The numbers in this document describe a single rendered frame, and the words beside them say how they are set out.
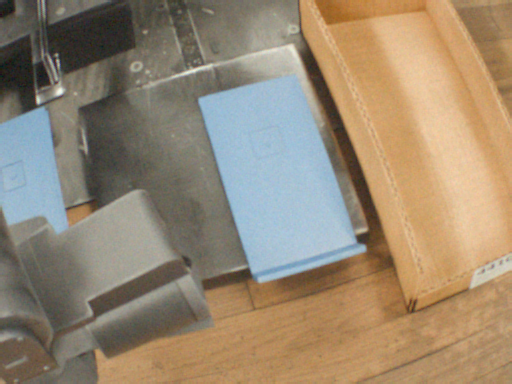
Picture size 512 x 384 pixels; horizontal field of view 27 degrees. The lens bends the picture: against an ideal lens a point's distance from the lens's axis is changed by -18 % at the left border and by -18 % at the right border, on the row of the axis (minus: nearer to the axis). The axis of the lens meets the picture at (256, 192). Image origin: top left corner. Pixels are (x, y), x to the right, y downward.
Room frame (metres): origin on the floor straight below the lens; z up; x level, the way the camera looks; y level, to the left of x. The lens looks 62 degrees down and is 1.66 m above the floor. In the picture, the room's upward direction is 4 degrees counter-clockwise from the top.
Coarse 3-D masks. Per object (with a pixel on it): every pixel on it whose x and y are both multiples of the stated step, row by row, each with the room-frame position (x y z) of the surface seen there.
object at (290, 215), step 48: (240, 96) 0.46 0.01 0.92; (288, 96) 0.45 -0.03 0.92; (240, 144) 0.42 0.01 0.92; (288, 144) 0.42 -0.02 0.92; (240, 192) 0.38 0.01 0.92; (288, 192) 0.38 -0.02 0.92; (336, 192) 0.38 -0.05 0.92; (240, 240) 0.35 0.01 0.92; (288, 240) 0.35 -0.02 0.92; (336, 240) 0.34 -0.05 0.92
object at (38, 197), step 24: (24, 120) 0.42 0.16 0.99; (0, 144) 0.40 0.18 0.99; (24, 144) 0.40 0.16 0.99; (0, 168) 0.38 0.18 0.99; (24, 168) 0.38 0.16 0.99; (48, 168) 0.38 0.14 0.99; (0, 192) 0.36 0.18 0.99; (24, 192) 0.36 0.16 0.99; (48, 192) 0.36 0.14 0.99; (24, 216) 0.34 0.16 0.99; (48, 216) 0.34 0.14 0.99
